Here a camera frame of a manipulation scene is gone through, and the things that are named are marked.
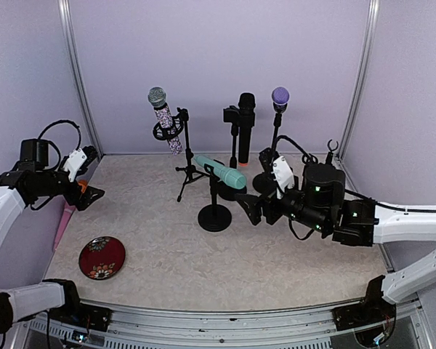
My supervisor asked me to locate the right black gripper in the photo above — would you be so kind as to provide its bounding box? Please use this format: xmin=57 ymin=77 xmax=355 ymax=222
xmin=235 ymin=178 xmax=331 ymax=233

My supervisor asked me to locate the orange microphone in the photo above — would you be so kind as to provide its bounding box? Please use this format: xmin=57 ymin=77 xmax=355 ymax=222
xmin=78 ymin=180 xmax=88 ymax=193

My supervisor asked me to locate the pink microphone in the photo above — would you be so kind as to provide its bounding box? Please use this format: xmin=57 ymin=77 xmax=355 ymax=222
xmin=53 ymin=203 xmax=76 ymax=252

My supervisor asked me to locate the teal microphone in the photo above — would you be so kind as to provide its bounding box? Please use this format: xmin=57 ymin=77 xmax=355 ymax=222
xmin=193 ymin=155 xmax=247 ymax=190

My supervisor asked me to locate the black stand of teal microphone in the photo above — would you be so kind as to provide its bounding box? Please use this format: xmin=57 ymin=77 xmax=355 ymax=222
xmin=198 ymin=164 xmax=232 ymax=233

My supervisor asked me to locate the black stand of orange microphone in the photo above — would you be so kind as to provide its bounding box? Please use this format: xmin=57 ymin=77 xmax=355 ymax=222
xmin=325 ymin=140 xmax=339 ymax=165

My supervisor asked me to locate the black stand of pink microphone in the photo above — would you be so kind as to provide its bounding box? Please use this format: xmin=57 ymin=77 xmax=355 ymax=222
xmin=302 ymin=153 xmax=319 ymax=166

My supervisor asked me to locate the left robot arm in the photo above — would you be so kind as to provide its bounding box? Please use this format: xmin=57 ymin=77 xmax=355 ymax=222
xmin=0 ymin=138 xmax=105 ymax=334

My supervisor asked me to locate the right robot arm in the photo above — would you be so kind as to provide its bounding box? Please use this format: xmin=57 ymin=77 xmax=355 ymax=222
xmin=235 ymin=153 xmax=436 ymax=329

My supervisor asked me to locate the black stand of purple microphone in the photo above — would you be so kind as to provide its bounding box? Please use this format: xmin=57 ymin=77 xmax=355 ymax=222
xmin=252 ymin=112 xmax=282 ymax=193

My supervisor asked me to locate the black microphone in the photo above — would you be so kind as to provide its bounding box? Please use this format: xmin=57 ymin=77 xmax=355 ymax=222
xmin=238 ymin=92 xmax=256 ymax=166

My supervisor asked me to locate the purple-head microphone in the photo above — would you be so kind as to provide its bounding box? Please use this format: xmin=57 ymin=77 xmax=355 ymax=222
xmin=272 ymin=87 xmax=290 ymax=113

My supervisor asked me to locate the black tripod stand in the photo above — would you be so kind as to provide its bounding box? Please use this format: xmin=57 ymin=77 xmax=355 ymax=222
xmin=153 ymin=108 xmax=209 ymax=202

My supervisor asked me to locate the glitter silver-head microphone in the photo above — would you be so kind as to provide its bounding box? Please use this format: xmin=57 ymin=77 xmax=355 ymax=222
xmin=148 ymin=87 xmax=182 ymax=155

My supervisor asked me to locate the red floral plate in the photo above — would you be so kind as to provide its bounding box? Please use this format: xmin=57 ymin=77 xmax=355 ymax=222
xmin=78 ymin=236 xmax=126 ymax=281

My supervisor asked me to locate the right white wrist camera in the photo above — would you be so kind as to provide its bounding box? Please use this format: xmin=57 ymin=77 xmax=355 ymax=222
xmin=272 ymin=156 xmax=295 ymax=199

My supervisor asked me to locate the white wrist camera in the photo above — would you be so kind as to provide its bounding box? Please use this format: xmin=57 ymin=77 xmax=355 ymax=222
xmin=61 ymin=148 xmax=86 ymax=182
xmin=272 ymin=156 xmax=295 ymax=199

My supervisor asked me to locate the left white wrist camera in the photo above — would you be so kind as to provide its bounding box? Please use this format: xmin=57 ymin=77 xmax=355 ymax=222
xmin=61 ymin=148 xmax=86 ymax=182

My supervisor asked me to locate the left aluminium frame post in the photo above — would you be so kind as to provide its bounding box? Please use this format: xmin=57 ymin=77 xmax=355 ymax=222
xmin=57 ymin=0 xmax=104 ymax=160

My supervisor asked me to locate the aluminium frame post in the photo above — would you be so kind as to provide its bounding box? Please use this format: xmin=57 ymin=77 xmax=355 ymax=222
xmin=57 ymin=0 xmax=104 ymax=160
xmin=337 ymin=0 xmax=380 ymax=161

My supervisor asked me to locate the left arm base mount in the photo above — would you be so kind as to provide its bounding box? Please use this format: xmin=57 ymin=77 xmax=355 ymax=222
xmin=49 ymin=303 xmax=112 ymax=332

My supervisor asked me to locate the front aluminium rail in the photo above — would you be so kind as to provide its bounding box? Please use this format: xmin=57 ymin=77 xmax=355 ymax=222
xmin=17 ymin=286 xmax=433 ymax=349

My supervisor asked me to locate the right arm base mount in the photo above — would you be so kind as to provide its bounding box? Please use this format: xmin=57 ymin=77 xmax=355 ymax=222
xmin=332 ymin=302 xmax=397 ymax=331

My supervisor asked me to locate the right aluminium frame post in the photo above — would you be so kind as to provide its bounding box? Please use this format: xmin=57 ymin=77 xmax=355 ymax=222
xmin=337 ymin=0 xmax=380 ymax=161

